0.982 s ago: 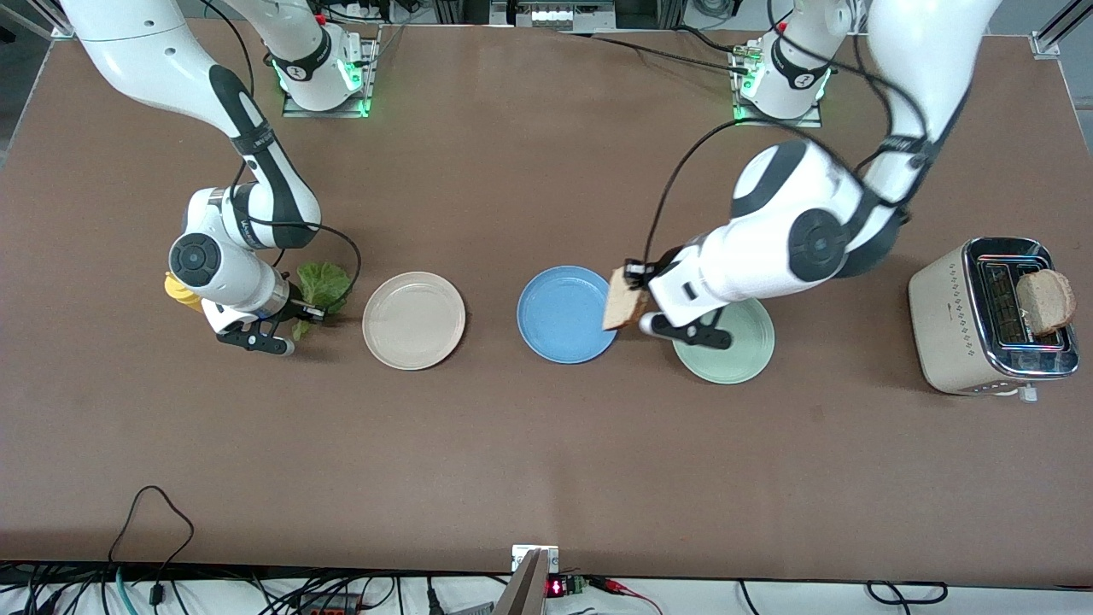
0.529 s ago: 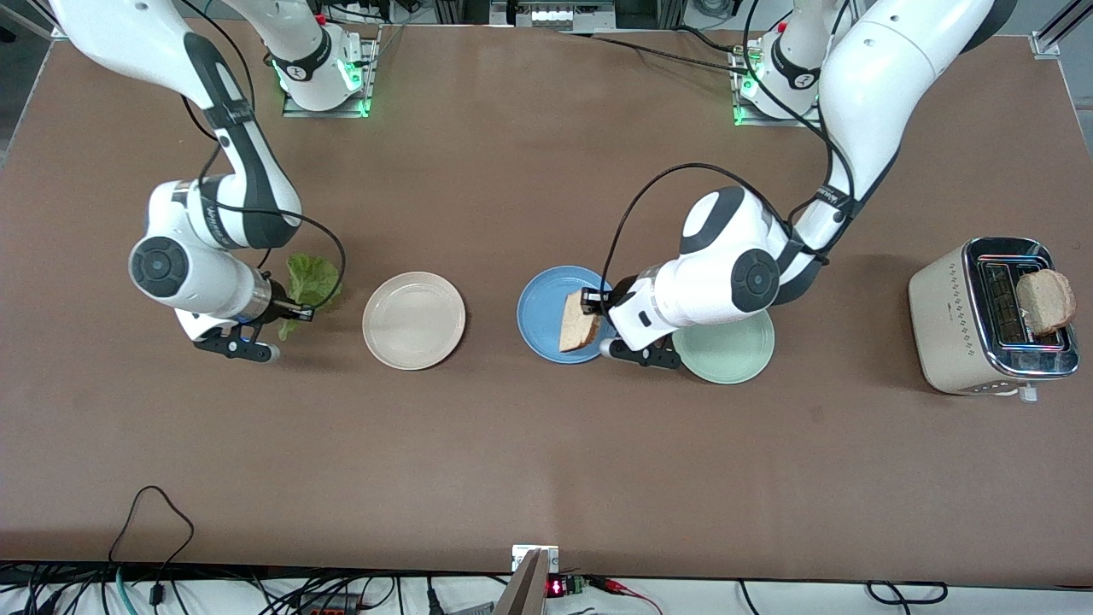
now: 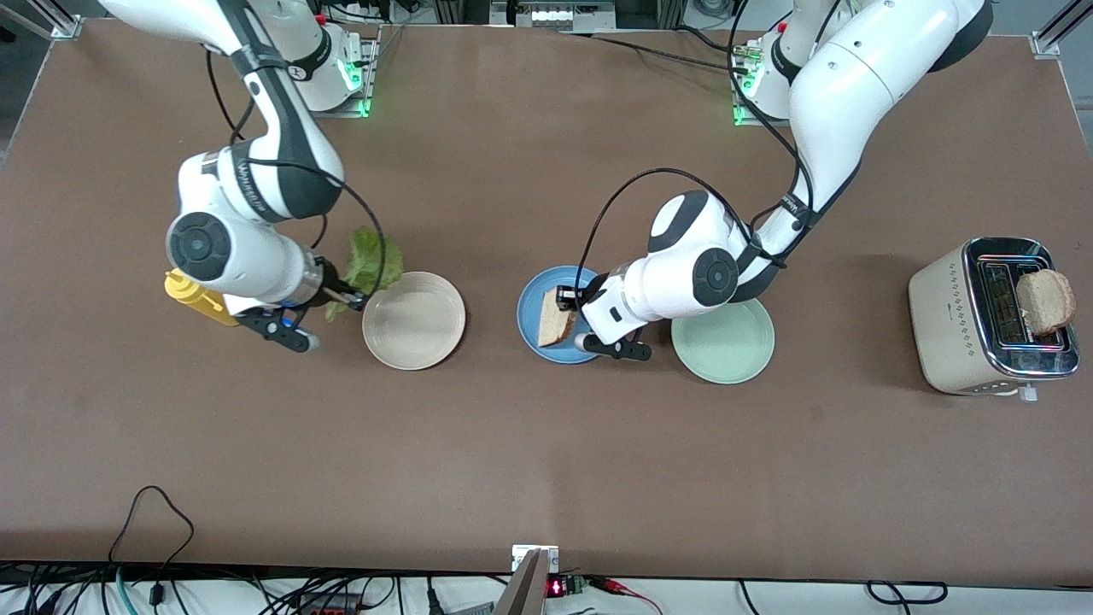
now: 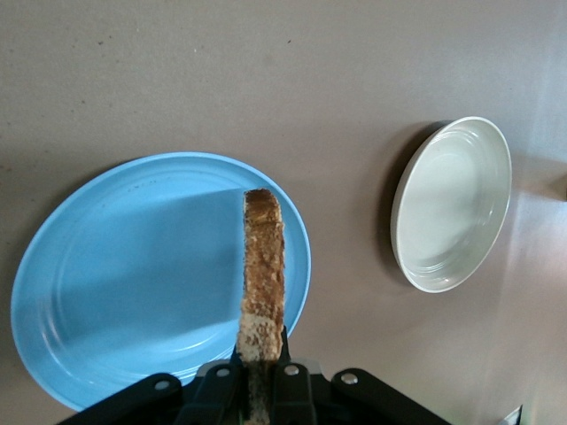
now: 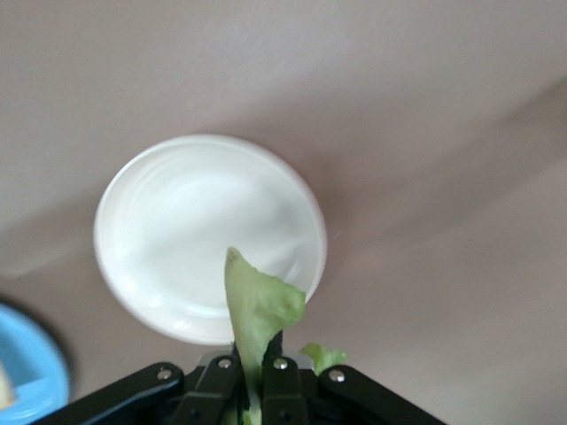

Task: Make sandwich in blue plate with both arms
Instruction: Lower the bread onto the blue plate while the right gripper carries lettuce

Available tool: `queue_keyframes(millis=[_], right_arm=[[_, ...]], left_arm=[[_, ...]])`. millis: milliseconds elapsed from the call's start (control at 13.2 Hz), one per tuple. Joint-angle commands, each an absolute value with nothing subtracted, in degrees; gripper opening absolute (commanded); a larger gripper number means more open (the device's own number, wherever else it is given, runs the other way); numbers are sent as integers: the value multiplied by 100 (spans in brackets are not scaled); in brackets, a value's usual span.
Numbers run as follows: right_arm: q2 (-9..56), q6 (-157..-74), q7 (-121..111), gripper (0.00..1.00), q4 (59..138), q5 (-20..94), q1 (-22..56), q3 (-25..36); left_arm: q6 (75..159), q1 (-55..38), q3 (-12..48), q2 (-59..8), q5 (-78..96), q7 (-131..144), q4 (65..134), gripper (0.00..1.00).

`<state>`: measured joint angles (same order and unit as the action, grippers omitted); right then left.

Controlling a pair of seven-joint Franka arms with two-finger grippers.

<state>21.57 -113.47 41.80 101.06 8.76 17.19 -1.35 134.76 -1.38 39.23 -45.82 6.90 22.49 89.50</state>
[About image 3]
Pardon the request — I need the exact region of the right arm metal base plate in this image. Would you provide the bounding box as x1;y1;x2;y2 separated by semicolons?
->
320;24;378;119

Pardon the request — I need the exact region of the green lettuce leaf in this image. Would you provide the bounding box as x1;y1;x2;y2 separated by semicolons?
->
324;226;405;324

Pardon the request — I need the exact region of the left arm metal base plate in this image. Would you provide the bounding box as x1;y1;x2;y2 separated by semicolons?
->
733;43;795;129

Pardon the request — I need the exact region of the aluminium table corner bracket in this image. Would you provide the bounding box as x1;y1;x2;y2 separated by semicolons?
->
1029;0;1093;59
26;0;83;40

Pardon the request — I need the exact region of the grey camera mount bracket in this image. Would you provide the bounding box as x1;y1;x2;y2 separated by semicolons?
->
495;545;560;615

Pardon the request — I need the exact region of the bread slice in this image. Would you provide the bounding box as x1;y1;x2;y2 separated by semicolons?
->
538;299;580;349
1016;269;1077;336

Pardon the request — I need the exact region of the beige chrome toaster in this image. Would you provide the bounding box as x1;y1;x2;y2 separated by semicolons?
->
908;237;1081;402

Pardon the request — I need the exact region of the light green round plate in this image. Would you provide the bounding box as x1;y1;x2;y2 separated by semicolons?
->
670;295;776;385

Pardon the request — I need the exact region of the black cable to arm base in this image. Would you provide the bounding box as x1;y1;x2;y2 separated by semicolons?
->
555;24;757;78

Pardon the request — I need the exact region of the white vented box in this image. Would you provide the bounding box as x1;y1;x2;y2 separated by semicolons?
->
491;0;616;31

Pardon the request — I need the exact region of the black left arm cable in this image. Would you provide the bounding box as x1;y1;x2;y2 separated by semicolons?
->
576;0;842;296

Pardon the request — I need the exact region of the thin black looped cable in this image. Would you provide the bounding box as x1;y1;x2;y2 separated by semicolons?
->
107;485;196;599

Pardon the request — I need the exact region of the blue round plate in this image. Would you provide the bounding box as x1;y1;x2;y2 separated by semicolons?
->
517;265;609;366

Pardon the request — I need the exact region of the yellow mustard squeeze bottle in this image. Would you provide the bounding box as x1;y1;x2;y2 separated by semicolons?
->
165;267;242;328

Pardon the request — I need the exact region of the red clip lead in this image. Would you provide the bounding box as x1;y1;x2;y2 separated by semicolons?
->
593;577;663;615

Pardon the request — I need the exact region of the coiled black cable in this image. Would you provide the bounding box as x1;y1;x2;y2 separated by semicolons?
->
866;580;949;604

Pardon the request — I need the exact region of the beige round plate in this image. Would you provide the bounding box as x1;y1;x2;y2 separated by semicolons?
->
362;272;467;372

